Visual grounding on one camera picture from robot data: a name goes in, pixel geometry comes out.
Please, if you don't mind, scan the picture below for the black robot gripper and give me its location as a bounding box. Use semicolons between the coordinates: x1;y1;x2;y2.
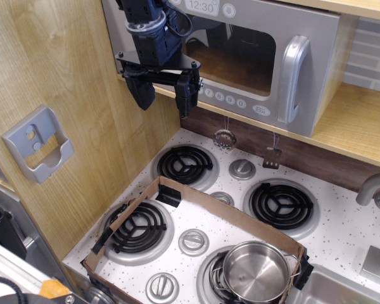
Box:
116;13;201;118

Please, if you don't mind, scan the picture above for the back right black burner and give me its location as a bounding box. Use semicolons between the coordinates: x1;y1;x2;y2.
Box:
243;181;314;231

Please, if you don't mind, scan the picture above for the brown cardboard barrier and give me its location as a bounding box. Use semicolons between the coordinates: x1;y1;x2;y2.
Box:
82;177;306;303

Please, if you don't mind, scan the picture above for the grey wall phone holder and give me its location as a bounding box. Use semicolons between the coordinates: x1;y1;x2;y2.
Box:
1;104;74;184

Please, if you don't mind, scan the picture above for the black cable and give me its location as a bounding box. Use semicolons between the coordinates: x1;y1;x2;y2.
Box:
0;275;25;304

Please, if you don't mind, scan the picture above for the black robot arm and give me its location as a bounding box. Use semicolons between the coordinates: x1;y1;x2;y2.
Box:
115;1;202;118

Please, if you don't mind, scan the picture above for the back silver stove knob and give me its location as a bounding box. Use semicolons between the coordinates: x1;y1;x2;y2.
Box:
229;159;256;181

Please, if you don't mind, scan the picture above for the silver toy faucet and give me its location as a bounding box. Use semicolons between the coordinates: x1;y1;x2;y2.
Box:
356;174;380;209

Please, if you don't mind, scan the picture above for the black burner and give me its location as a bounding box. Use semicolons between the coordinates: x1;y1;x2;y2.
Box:
156;146;214;185
208;250;240;303
243;181;314;231
111;202;168;254

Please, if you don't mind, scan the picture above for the middle silver stove knob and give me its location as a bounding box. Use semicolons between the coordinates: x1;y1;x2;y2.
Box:
210;191;234;206

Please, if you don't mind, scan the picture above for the front left black burner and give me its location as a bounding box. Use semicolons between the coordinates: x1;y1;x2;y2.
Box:
111;202;168;254

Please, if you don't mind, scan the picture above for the orange tape piece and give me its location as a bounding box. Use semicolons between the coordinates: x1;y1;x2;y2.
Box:
38;279;70;299

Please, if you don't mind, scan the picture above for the stainless steel pot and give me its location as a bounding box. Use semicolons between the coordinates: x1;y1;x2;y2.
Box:
214;241;302;303

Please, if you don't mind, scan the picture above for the wooden shelf board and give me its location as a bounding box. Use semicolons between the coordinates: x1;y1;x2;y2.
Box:
117;75;380;172

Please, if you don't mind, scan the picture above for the hanging small metal spatula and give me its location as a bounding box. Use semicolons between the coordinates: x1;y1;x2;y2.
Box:
262;132;282;170

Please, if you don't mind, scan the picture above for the front silver stove knob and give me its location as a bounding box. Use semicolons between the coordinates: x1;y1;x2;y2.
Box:
146;272;179;304

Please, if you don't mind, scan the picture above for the hanging metal strainer spoon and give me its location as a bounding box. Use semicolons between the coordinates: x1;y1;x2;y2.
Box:
213;117;238;151

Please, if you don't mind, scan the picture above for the silver stove knob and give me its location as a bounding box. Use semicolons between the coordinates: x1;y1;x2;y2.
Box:
210;191;234;206
178;229;210;257
229;159;256;181
146;272;179;304

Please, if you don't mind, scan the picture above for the silver toy microwave door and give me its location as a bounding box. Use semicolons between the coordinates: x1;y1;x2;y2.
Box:
103;1;341;136

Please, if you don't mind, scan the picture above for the back left black burner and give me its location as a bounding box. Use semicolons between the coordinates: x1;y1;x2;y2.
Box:
156;146;214;185

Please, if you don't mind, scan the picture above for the silver faucet handle base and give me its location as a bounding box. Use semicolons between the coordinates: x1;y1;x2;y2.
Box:
360;246;380;280

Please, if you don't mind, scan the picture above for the front right black burner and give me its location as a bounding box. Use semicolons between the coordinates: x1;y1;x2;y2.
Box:
208;250;240;303

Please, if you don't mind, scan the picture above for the centre silver stove knob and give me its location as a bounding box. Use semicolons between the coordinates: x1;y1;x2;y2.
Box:
178;229;210;257

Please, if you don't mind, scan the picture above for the silver toy sink basin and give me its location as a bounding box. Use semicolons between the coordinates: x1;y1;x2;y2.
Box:
286;264;380;304

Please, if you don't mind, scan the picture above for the silver oven knob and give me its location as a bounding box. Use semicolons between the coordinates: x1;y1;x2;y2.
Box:
88;286;115;304

